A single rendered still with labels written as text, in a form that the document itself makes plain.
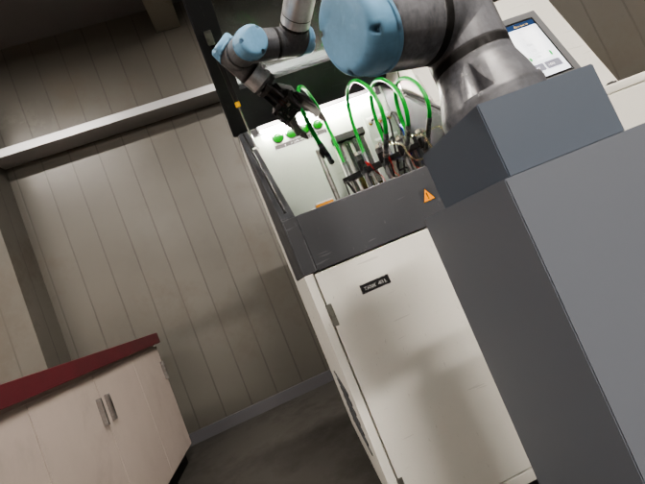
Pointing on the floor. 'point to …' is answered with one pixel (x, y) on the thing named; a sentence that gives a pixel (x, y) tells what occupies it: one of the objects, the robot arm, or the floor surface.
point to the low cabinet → (94, 422)
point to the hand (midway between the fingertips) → (314, 126)
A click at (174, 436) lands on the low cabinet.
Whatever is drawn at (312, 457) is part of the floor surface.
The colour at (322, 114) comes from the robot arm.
